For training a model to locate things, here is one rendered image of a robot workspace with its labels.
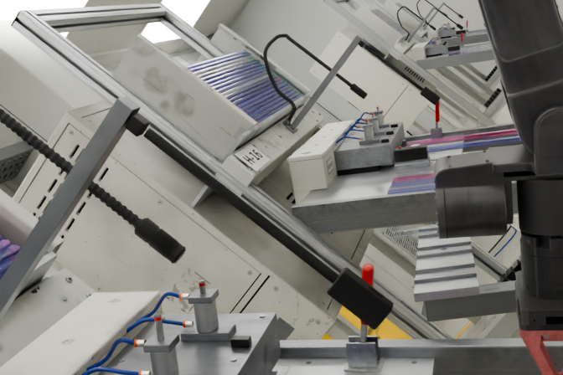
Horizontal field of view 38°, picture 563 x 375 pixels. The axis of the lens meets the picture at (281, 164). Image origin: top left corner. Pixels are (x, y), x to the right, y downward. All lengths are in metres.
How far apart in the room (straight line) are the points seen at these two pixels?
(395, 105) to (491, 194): 4.49
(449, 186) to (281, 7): 7.76
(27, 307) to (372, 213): 0.87
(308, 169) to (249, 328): 1.04
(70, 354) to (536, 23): 0.49
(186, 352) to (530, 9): 0.43
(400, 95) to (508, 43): 4.51
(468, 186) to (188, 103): 1.15
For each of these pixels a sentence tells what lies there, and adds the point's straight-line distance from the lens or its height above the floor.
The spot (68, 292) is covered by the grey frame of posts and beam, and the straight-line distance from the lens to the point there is 0.98.
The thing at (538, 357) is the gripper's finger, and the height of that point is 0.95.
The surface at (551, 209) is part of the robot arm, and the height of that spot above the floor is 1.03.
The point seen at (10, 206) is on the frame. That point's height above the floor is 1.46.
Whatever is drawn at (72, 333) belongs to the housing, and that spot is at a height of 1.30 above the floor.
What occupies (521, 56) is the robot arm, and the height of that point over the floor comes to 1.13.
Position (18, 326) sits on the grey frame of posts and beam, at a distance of 0.90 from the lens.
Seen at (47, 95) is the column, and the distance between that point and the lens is 3.99.
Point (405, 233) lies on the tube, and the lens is 1.18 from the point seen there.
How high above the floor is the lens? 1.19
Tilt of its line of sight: 3 degrees up
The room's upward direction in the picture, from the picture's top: 52 degrees counter-clockwise
